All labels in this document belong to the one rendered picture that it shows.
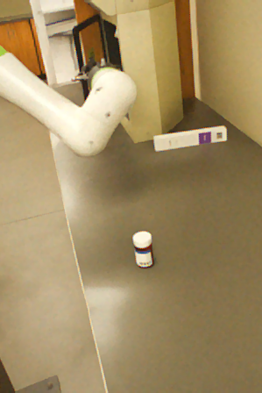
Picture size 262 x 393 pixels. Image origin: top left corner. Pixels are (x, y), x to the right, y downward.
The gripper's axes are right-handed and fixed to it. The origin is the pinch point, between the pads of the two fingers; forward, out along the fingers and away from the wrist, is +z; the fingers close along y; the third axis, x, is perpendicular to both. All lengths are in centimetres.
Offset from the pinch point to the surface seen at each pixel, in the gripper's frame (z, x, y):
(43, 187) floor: 161, 127, 35
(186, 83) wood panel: 42, 26, -47
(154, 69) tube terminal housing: 4.7, 6.6, -21.9
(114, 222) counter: -40, 34, 6
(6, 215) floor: 132, 128, 65
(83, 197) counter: -24.3, 33.6, 12.1
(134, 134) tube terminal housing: 4.7, 29.7, -11.9
